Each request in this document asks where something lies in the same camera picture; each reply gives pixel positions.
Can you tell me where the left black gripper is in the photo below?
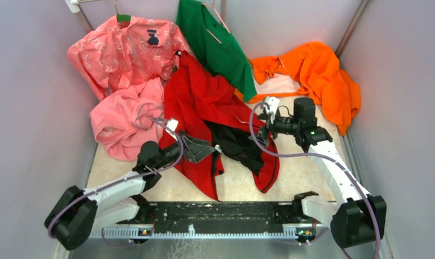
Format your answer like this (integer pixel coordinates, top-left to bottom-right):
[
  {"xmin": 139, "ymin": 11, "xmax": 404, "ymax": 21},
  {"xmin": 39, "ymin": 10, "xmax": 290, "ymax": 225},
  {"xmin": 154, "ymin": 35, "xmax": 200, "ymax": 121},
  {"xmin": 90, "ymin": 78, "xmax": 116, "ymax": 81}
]
[{"xmin": 154, "ymin": 129, "xmax": 216, "ymax": 170}]

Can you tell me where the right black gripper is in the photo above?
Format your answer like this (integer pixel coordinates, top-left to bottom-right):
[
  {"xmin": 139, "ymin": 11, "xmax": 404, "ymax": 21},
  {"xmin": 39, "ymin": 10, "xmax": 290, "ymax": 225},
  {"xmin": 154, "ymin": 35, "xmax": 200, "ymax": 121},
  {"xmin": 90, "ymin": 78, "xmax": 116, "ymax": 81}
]
[{"xmin": 249, "ymin": 108, "xmax": 300, "ymax": 147}]

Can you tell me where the red jacket black lining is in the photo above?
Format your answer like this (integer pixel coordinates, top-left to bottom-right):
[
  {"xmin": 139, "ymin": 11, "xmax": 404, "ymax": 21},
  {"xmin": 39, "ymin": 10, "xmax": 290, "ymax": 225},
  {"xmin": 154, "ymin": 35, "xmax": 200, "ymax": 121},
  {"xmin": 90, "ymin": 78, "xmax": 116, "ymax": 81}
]
[{"xmin": 164, "ymin": 51, "xmax": 280, "ymax": 200}]

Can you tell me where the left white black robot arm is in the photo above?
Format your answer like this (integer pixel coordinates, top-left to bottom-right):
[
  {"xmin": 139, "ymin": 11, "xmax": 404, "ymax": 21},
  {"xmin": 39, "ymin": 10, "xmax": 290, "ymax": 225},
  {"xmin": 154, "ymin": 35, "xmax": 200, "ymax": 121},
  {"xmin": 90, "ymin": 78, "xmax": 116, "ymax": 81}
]
[{"xmin": 44, "ymin": 132, "xmax": 222, "ymax": 251}]

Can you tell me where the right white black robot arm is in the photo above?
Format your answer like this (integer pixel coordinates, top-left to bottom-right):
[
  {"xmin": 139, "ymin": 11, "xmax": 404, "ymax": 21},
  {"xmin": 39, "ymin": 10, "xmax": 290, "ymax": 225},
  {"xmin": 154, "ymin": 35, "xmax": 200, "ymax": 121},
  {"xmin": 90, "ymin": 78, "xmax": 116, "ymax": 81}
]
[{"xmin": 250, "ymin": 97, "xmax": 387, "ymax": 249}]

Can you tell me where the pink patterned bear jacket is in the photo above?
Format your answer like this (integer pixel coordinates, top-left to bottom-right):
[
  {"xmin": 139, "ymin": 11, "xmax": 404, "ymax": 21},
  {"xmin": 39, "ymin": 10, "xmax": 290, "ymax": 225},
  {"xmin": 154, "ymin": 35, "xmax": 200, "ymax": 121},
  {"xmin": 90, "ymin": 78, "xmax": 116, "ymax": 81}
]
[{"xmin": 67, "ymin": 16, "xmax": 193, "ymax": 100}]

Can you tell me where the plain pink garment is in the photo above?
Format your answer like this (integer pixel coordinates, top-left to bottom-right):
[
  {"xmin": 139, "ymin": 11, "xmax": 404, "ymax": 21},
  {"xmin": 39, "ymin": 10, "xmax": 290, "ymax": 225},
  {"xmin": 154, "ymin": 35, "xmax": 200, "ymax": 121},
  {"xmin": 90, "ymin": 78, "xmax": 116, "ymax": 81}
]
[{"xmin": 90, "ymin": 77, "xmax": 164, "ymax": 161}]

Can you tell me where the orange garment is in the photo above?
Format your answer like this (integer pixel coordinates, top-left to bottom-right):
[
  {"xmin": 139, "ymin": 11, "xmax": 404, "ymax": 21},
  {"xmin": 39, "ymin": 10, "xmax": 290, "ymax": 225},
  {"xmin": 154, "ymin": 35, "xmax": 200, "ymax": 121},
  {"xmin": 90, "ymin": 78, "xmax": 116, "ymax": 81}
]
[{"xmin": 248, "ymin": 42, "xmax": 362, "ymax": 136}]

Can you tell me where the green shirt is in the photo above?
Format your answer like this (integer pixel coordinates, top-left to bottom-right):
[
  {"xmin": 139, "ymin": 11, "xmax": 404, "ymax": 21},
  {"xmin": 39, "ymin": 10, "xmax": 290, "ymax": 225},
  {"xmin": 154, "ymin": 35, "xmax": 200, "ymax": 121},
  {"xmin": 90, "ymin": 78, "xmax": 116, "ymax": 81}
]
[{"xmin": 176, "ymin": 1, "xmax": 257, "ymax": 102}]

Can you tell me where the pink clothes hanger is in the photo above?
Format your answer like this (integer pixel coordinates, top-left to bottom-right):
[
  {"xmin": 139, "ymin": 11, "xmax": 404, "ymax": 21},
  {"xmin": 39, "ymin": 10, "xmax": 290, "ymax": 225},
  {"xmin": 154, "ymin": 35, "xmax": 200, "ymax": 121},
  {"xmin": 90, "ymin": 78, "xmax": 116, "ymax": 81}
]
[{"xmin": 201, "ymin": 1, "xmax": 231, "ymax": 44}]

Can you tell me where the green clothes hanger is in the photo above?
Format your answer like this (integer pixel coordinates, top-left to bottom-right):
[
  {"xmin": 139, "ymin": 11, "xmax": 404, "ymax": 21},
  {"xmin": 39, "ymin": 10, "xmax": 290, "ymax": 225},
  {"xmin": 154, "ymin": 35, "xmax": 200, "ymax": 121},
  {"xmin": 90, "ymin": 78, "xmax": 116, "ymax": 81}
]
[{"xmin": 114, "ymin": 0, "xmax": 131, "ymax": 23}]

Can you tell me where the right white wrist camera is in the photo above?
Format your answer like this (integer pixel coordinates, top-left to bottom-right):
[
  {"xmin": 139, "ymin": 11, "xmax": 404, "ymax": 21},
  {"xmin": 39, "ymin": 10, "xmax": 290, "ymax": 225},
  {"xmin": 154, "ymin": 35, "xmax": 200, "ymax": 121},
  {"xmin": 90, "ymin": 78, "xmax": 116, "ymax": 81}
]
[{"xmin": 263, "ymin": 96, "xmax": 280, "ymax": 116}]

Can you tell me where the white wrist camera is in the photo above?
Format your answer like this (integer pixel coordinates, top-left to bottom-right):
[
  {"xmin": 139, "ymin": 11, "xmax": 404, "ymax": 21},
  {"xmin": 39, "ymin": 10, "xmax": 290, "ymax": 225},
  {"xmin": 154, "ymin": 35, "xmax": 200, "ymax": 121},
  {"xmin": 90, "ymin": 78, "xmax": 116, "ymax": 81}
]
[
  {"xmin": 263, "ymin": 96, "xmax": 280, "ymax": 116},
  {"xmin": 165, "ymin": 118, "xmax": 178, "ymax": 132}
]

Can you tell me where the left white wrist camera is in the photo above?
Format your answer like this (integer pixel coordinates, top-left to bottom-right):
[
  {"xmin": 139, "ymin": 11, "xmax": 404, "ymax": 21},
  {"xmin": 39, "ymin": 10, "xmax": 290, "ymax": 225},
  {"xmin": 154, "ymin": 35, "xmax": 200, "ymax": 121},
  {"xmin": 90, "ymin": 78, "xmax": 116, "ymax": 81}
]
[{"xmin": 165, "ymin": 118, "xmax": 178, "ymax": 132}]

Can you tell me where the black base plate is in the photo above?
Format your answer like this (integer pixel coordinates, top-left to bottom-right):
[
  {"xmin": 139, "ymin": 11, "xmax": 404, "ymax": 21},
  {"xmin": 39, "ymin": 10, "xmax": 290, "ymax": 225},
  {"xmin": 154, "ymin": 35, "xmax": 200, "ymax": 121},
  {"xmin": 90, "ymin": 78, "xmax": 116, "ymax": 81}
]
[{"xmin": 139, "ymin": 201, "xmax": 329, "ymax": 235}]

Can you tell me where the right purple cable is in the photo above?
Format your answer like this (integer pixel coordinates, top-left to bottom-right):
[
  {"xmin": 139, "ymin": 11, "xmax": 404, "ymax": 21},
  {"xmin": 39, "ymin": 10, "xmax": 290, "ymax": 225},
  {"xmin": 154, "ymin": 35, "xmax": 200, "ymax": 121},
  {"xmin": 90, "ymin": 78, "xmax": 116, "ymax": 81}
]
[{"xmin": 248, "ymin": 101, "xmax": 382, "ymax": 259}]

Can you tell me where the purple cable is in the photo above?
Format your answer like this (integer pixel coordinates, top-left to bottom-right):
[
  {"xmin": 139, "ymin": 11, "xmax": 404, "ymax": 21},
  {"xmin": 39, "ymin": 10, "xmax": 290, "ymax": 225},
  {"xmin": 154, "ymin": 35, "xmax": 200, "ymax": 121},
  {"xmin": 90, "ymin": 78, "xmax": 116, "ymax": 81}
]
[
  {"xmin": 47, "ymin": 104, "xmax": 185, "ymax": 249},
  {"xmin": 248, "ymin": 101, "xmax": 382, "ymax": 259}
]

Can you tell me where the aluminium frame rail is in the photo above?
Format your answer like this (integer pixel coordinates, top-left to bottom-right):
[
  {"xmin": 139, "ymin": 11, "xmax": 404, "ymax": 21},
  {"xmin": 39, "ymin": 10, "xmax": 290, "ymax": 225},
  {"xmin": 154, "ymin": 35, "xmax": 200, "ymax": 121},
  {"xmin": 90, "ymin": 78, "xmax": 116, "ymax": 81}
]
[{"xmin": 61, "ymin": 201, "xmax": 386, "ymax": 228}]

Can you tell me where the white toothed cable strip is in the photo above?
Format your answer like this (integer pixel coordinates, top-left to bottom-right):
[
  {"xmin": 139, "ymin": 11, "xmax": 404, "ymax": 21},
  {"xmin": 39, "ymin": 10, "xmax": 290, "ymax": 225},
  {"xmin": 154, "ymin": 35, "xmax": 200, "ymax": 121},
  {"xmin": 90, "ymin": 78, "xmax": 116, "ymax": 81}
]
[{"xmin": 89, "ymin": 225, "xmax": 299, "ymax": 240}]

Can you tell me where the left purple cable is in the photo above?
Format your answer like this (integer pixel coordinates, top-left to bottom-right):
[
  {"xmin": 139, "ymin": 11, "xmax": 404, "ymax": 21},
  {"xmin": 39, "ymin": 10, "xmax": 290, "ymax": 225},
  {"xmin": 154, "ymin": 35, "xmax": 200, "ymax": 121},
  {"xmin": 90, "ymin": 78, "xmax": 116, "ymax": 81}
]
[{"xmin": 47, "ymin": 104, "xmax": 185, "ymax": 249}]

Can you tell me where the metal corner post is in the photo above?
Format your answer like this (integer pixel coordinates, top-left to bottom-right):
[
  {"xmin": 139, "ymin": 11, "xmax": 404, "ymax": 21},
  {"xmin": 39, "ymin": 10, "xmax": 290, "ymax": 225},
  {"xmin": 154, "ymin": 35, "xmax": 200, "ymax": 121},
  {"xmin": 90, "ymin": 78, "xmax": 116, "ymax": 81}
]
[{"xmin": 335, "ymin": 0, "xmax": 371, "ymax": 58}]

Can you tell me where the white rail bracket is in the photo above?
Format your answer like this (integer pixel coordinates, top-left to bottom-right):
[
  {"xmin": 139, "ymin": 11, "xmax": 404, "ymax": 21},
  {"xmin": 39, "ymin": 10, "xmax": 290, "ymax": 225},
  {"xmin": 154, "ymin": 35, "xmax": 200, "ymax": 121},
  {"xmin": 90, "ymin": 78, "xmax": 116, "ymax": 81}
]
[{"xmin": 64, "ymin": 0, "xmax": 101, "ymax": 13}]

